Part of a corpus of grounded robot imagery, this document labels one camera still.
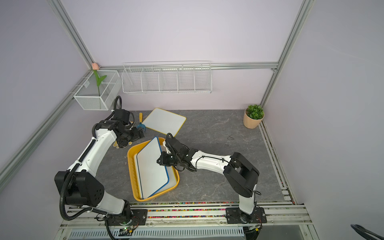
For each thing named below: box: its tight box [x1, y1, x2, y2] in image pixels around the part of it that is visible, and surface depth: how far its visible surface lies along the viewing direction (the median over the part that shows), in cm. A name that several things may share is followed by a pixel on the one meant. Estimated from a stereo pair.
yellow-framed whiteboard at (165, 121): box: [142, 107, 187, 137], surface depth 119 cm
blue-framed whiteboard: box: [136, 136, 170, 199], surface depth 85 cm
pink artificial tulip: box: [92, 62, 107, 97], surface depth 92 cm
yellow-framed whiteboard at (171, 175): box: [134, 153, 177, 199], surface depth 85 cm
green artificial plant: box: [245, 104, 265, 120], surface depth 104 cm
